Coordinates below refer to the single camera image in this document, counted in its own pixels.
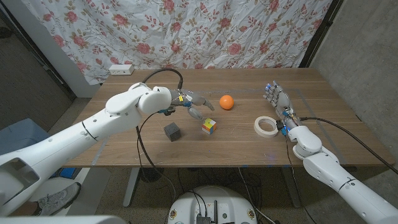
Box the dark grey block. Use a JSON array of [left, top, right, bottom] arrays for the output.
[[164, 121, 182, 142]]

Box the white table leg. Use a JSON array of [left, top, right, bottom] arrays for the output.
[[123, 167, 141, 208]]

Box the orange ball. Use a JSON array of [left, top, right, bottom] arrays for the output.
[[219, 94, 235, 110]]

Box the cream masking tape roll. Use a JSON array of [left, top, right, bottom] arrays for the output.
[[253, 116, 280, 138]]

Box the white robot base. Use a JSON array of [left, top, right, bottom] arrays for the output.
[[167, 185, 258, 224]]

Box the grey table leg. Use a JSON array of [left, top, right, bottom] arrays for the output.
[[281, 167, 302, 208]]

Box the floral print backdrop cloth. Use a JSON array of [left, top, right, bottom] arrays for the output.
[[20, 0, 333, 85]]

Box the grey sneaker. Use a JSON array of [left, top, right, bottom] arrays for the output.
[[37, 182, 82, 216]]

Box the black backdrop pole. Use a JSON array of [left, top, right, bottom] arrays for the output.
[[298, 0, 345, 68]]

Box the multicoloured Rubik's cube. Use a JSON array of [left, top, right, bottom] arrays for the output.
[[201, 117, 218, 136]]

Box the person's brown leg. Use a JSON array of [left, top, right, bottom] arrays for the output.
[[9, 200, 43, 217]]

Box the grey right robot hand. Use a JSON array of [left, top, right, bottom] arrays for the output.
[[262, 80, 301, 131]]

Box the black round floor object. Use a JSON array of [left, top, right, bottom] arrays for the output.
[[139, 167, 165, 183]]

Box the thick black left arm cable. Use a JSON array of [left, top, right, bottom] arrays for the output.
[[136, 67, 184, 202]]

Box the white platform with blue pads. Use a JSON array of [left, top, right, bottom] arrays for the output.
[[29, 167, 111, 217]]

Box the white power strip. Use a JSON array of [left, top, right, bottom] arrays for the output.
[[108, 63, 135, 76]]

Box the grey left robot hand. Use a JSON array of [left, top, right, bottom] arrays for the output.
[[161, 88, 215, 122]]

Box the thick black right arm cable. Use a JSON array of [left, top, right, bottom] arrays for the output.
[[300, 116, 398, 175]]

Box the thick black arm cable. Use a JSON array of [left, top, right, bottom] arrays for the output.
[[136, 67, 184, 202], [300, 116, 398, 175]]

